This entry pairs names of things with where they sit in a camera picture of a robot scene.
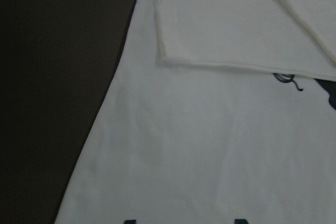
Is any cream long-sleeve printed shirt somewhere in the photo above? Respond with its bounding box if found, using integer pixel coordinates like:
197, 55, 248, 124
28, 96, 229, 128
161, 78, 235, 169
56, 0, 335, 223

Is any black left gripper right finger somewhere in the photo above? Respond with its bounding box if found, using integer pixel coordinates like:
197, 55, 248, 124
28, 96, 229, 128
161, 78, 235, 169
234, 219, 249, 224

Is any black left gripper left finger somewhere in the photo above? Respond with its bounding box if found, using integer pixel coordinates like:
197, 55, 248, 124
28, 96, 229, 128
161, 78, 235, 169
123, 219, 137, 224

